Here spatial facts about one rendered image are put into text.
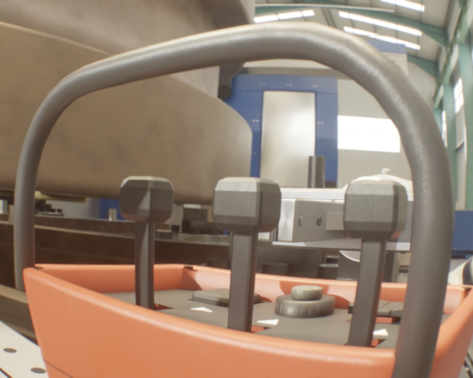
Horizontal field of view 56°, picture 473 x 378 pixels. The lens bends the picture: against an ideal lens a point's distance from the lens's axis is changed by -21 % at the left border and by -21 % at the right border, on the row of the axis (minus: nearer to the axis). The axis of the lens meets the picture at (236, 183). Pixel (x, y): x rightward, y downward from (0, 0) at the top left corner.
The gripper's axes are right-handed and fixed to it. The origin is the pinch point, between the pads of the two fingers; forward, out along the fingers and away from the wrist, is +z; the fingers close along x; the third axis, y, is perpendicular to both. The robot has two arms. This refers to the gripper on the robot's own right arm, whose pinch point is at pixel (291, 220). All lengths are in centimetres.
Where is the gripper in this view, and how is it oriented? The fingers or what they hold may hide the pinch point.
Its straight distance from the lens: 34.8
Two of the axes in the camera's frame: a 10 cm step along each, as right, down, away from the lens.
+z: -5.9, -0.7, -8.1
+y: 0.5, -10.0, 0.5
